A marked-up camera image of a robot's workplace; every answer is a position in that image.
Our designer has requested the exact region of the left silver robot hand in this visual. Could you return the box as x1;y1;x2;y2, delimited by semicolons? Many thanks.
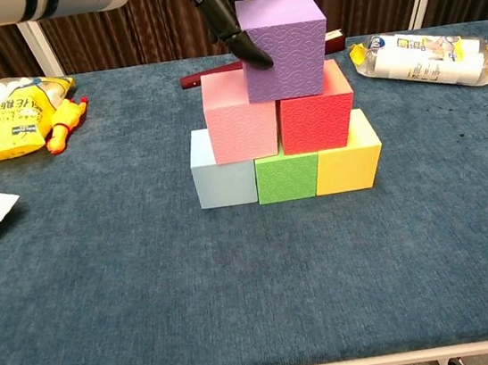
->
134;0;309;87

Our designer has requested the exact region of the purple foam cube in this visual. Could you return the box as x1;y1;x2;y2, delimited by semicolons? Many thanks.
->
233;0;335;105

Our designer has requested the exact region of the pink foam cube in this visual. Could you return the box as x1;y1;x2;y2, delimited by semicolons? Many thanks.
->
198;65;283;167

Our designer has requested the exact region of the red foam cube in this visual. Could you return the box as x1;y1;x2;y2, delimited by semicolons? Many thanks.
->
270;56;361;158

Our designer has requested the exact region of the light blue foam cube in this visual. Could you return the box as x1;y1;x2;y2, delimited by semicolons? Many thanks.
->
185;121;260;212

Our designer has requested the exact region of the green foam cube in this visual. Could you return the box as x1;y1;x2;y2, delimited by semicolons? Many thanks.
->
251;139;324;207

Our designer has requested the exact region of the yellow cube block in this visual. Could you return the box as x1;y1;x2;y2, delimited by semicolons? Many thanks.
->
305;105;389;197

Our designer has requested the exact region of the dark red folded fan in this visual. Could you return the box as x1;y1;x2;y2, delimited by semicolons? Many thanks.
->
176;27;351;92

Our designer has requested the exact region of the yellow rubber chicken toy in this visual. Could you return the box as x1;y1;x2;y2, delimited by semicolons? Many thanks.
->
40;95;96;156

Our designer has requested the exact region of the clear pack of white rolls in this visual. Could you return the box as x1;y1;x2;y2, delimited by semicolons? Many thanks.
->
345;19;488;104

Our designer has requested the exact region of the blue felt table cover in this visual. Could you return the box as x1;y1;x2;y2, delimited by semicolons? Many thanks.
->
0;18;488;365

